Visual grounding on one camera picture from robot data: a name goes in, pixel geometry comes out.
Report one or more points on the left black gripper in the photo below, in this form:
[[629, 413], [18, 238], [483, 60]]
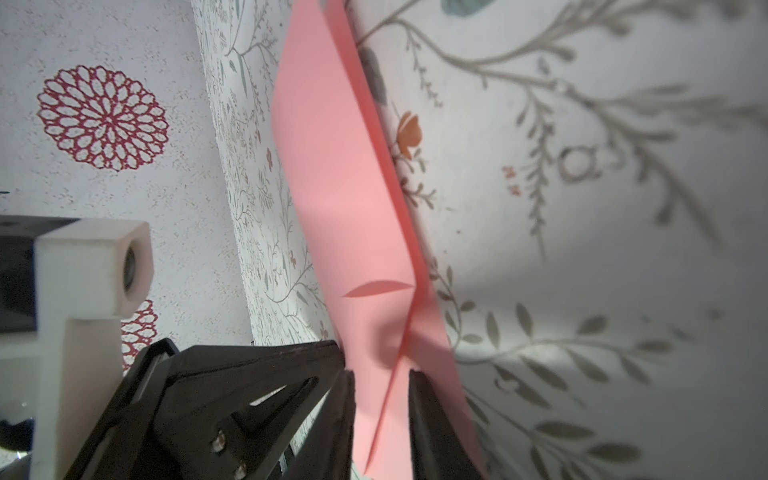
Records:
[[207, 412]]

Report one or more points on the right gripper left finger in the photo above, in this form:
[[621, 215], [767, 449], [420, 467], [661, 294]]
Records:
[[326, 453]]

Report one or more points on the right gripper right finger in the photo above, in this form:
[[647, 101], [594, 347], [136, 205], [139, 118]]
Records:
[[436, 451]]

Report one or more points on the pink square paper sheet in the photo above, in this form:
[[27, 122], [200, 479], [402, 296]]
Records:
[[364, 247]]

